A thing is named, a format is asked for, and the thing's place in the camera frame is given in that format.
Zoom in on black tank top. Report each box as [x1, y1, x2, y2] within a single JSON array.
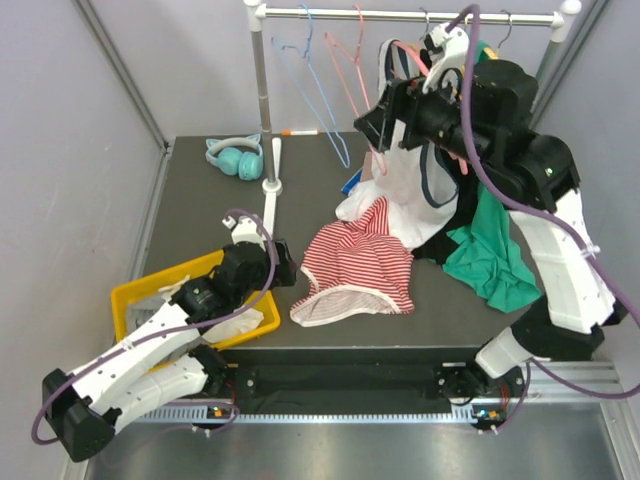
[[412, 173, 479, 265]]

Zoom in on pink wire hanger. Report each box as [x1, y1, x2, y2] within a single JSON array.
[[324, 4, 389, 177]]

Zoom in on teal cat-ear headphones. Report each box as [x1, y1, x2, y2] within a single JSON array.
[[205, 134, 264, 181]]

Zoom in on orange white marker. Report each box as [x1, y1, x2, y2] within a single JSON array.
[[281, 129, 320, 137]]

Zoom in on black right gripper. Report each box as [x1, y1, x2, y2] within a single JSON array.
[[352, 65, 493, 171]]

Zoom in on white metal clothes rack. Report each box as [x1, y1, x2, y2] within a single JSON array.
[[244, 1, 582, 232]]

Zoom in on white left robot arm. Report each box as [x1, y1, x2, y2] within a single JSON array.
[[36, 209, 296, 462]]

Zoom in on cream white cloth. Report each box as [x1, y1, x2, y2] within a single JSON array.
[[158, 275, 264, 344]]

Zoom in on white navy-trimmed tank top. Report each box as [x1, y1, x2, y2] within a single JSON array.
[[335, 38, 461, 251]]

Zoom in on green tank top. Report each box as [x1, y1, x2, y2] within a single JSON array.
[[442, 39, 542, 314]]

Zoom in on yellow plastic bin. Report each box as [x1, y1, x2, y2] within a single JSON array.
[[111, 246, 281, 350]]

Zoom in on pink plastic hanger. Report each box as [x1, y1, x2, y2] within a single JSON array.
[[392, 40, 469, 176]]

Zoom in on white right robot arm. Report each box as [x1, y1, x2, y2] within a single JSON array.
[[354, 20, 633, 396]]

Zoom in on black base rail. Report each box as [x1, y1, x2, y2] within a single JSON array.
[[223, 346, 524, 413]]

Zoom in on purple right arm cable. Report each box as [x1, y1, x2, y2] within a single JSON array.
[[444, 3, 640, 434]]

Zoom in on red white striped tank top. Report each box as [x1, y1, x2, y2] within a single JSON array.
[[290, 198, 414, 327]]

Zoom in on blue box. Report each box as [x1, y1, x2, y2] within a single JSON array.
[[341, 168, 363, 196]]

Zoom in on blue wire hanger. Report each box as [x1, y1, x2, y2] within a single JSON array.
[[271, 3, 351, 169]]

